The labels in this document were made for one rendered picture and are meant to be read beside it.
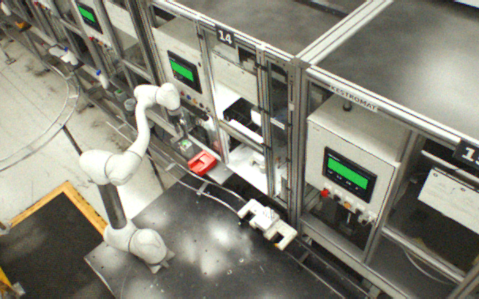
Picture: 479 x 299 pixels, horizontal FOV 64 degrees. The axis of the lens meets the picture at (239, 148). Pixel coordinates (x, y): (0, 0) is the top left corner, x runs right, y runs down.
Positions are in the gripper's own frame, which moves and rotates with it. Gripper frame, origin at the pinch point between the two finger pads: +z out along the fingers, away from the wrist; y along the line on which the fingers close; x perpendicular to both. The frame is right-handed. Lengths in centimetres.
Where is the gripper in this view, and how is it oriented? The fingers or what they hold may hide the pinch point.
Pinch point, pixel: (181, 133)
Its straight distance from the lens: 261.8
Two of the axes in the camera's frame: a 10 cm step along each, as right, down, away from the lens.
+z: 1.0, 6.4, 7.6
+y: -7.2, -4.9, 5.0
